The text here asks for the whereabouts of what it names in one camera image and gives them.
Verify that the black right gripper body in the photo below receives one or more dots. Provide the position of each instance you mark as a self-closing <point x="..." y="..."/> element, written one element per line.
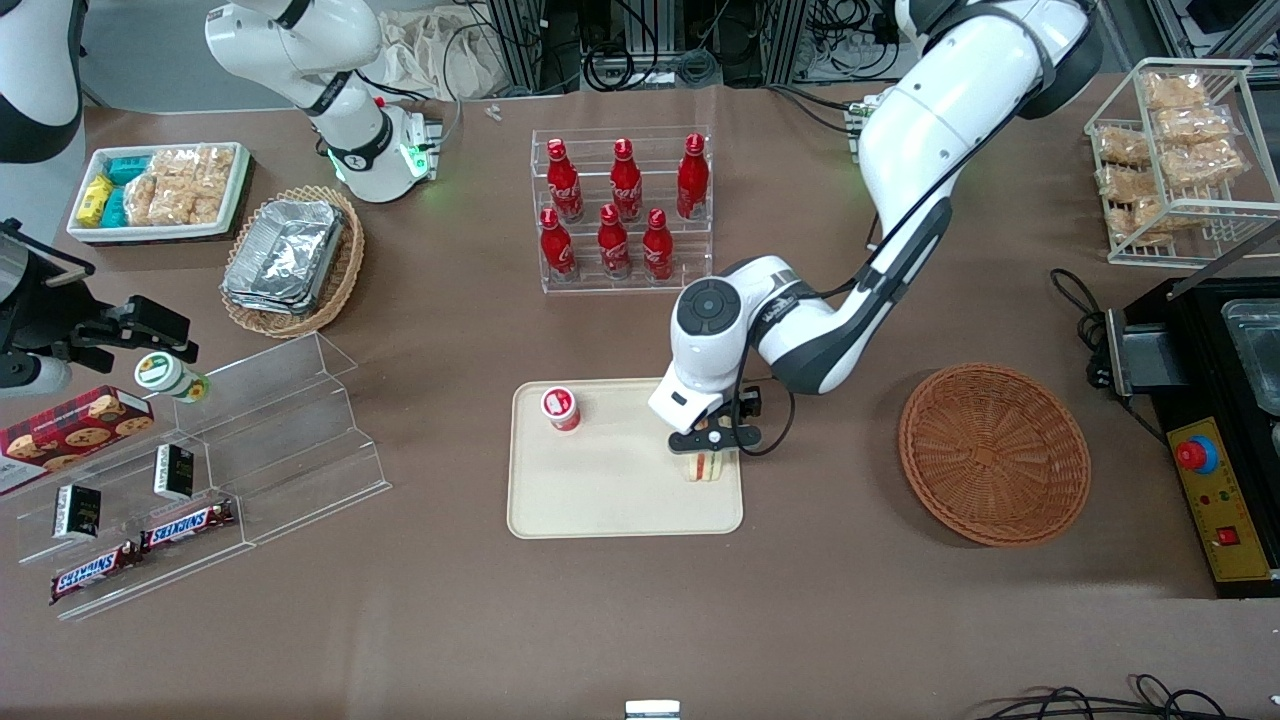
<point x="72" y="331"/>

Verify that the triangular sandwich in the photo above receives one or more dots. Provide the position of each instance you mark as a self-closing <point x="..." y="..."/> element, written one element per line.
<point x="712" y="470"/>

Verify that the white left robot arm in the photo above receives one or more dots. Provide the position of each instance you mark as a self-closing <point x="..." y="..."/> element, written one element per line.
<point x="940" y="110"/>

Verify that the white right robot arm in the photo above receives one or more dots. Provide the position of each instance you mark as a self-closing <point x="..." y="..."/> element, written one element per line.
<point x="345" y="125"/>

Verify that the white rectangular snack tray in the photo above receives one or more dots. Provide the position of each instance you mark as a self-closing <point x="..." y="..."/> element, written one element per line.
<point x="85" y="232"/>

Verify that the beige plastic serving tray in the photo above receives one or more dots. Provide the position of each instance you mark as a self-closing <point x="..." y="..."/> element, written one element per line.
<point x="600" y="490"/>

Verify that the oval wicker basket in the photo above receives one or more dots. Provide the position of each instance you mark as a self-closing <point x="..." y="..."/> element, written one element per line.
<point x="345" y="270"/>

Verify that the round brown wicker basket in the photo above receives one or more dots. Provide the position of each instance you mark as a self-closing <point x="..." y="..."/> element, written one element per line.
<point x="990" y="455"/>

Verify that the green white cup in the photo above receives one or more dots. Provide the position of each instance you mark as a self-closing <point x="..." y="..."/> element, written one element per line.
<point x="165" y="375"/>

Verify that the red tartan cookie box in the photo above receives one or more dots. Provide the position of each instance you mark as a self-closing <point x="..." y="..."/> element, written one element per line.
<point x="70" y="430"/>

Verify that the teal snack packet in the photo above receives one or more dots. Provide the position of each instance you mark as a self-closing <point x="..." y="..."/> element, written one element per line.
<point x="115" y="208"/>
<point x="128" y="169"/>

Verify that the yellow snack packet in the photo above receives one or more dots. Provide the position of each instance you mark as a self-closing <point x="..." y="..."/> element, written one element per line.
<point x="95" y="200"/>

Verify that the clear rice cracker bag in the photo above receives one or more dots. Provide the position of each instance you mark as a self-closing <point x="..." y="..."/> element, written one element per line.
<point x="1160" y="212"/>
<point x="1205" y="163"/>
<point x="173" y="203"/>
<point x="175" y="163"/>
<point x="1122" y="145"/>
<point x="1192" y="125"/>
<point x="1172" y="90"/>
<point x="142" y="200"/>
<point x="215" y="185"/>
<point x="1128" y="182"/>

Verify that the small black carton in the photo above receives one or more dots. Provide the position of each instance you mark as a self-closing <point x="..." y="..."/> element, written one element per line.
<point x="76" y="512"/>
<point x="174" y="472"/>

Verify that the red white yogurt cup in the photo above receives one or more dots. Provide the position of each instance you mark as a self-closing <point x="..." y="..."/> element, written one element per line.
<point x="561" y="408"/>

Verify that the stacked aluminium foil trays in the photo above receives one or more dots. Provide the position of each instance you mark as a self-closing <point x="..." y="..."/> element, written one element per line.
<point x="285" y="255"/>

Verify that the clear acrylic step shelf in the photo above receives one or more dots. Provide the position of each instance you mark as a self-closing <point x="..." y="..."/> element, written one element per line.
<point x="300" y="440"/>

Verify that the Snickers chocolate bar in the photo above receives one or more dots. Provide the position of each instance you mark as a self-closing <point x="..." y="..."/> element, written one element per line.
<point x="95" y="573"/>
<point x="188" y="526"/>

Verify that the clear acrylic bottle rack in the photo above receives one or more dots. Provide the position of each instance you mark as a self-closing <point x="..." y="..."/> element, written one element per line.
<point x="690" y="240"/>

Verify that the red cola bottle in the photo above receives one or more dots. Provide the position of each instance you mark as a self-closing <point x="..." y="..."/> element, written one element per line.
<point x="613" y="247"/>
<point x="556" y="250"/>
<point x="657" y="250"/>
<point x="564" y="185"/>
<point x="626" y="185"/>
<point x="692" y="180"/>

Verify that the beige cloth bag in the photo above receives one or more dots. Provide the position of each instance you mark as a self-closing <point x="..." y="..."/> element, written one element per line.
<point x="440" y="55"/>

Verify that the grey metal box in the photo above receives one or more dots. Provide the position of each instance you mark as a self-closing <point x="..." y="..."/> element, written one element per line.
<point x="1145" y="355"/>

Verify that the black machine housing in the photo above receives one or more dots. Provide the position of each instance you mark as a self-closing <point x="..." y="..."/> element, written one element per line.
<point x="1200" y="380"/>

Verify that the yellow emergency stop panel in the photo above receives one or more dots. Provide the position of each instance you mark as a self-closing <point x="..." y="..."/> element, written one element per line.
<point x="1225" y="510"/>

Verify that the grey metal bar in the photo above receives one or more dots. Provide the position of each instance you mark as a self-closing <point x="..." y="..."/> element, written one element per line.
<point x="1225" y="262"/>

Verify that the steel container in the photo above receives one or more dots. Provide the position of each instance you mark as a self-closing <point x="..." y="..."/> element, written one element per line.
<point x="1258" y="355"/>

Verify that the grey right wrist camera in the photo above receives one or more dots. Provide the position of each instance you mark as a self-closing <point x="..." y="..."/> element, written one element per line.
<point x="35" y="376"/>

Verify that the white bracket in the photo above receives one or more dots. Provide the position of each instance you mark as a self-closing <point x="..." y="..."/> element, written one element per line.
<point x="652" y="710"/>

